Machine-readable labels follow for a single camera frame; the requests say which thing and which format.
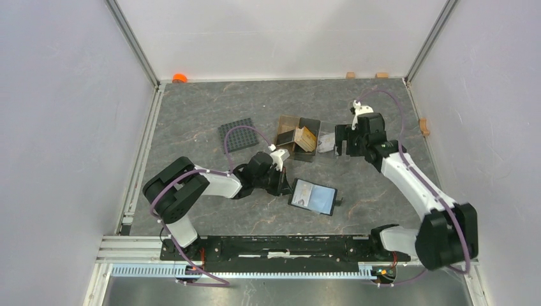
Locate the black credit card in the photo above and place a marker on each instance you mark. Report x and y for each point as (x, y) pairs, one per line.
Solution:
(285, 138)

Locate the curved wooden piece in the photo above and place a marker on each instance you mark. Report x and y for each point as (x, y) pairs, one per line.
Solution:
(423, 125)

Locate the orange round cap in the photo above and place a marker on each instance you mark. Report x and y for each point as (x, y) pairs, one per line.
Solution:
(179, 78)

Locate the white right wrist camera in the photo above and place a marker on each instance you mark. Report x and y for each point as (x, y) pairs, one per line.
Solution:
(358, 109)

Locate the dark grey stud baseplate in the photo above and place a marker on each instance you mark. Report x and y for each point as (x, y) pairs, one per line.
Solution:
(238, 139)

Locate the black card holder wallet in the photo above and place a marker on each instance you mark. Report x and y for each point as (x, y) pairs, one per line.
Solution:
(323, 199)

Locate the amber and black organizer box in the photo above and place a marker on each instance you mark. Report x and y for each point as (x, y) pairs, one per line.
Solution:
(287, 123)

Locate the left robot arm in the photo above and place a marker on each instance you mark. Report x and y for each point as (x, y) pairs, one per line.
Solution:
(174, 190)

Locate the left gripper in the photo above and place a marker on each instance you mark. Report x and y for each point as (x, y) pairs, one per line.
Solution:
(281, 178)

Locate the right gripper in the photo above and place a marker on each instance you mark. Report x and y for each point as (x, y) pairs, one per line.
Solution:
(344, 132)

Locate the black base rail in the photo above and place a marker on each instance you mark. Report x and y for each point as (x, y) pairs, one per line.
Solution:
(287, 253)

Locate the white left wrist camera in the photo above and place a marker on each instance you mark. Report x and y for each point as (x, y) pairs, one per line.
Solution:
(278, 156)

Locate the orange card stack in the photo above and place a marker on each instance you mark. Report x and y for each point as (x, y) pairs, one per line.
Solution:
(305, 139)

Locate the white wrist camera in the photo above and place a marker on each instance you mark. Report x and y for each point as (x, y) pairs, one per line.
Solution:
(358, 109)
(278, 156)

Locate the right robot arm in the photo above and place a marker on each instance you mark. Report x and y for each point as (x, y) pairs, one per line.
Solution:
(448, 232)

